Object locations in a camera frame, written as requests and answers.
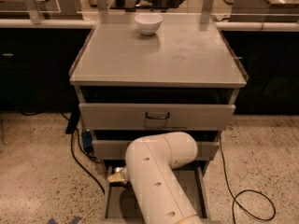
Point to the white ceramic bowl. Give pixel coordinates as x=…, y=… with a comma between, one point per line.
x=148, y=23

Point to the middle grey drawer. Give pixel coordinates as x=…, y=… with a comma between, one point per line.
x=115, y=150

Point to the grey metal drawer cabinet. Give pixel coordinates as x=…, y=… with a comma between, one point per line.
x=186, y=62

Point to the top grey drawer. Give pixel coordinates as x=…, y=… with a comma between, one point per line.
x=156, y=117

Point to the right metal post bracket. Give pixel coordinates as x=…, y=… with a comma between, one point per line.
x=207, y=6

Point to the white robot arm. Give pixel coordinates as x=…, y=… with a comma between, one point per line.
x=149, y=165

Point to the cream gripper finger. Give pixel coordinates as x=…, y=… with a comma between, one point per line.
x=118, y=179

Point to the left metal post bracket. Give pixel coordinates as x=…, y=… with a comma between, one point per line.
x=35, y=15

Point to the blue power adapter box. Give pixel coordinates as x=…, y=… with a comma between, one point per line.
x=87, y=141

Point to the white horizontal rail pipe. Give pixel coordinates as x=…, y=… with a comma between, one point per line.
x=225, y=26

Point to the clear acrylic panel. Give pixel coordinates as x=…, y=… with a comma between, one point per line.
x=46, y=0

